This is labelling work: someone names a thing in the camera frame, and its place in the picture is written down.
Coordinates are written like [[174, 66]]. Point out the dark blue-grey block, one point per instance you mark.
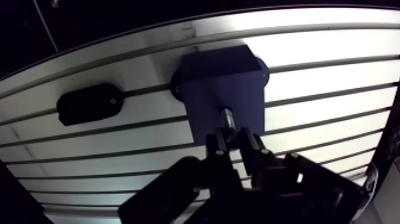
[[223, 94]]

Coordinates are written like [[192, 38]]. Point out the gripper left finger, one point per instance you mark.
[[187, 184]]

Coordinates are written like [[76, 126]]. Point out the steel bolt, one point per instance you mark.
[[228, 119]]

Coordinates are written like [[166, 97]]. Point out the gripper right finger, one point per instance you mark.
[[287, 184]]

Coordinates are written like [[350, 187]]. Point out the black oval holder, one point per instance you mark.
[[90, 104]]

